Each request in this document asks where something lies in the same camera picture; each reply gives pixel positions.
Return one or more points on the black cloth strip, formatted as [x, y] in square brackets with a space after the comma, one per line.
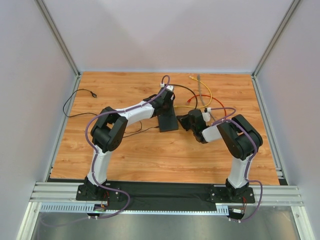
[158, 196]

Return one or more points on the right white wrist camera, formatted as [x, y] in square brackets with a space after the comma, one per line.
[207, 114]

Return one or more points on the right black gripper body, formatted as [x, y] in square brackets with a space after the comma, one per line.
[188, 120]

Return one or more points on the black network switch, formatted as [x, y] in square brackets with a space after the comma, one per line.
[167, 121]

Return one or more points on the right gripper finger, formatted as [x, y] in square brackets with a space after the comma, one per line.
[182, 117]
[185, 124]

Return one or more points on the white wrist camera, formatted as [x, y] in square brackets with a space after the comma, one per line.
[166, 88]
[207, 114]

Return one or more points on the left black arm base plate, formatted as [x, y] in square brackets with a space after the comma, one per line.
[95, 193]

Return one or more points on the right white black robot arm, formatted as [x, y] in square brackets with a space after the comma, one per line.
[241, 139]

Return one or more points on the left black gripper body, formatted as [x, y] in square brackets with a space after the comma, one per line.
[166, 115]

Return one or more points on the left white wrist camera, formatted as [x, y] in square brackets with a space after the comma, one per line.
[166, 88]

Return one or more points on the slotted grey cable duct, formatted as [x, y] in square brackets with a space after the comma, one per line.
[90, 208]

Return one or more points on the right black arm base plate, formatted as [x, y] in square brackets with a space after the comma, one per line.
[224, 194]

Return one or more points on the aluminium front frame rail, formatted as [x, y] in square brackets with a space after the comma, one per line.
[65, 192]

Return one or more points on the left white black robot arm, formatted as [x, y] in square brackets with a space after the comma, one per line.
[110, 125]

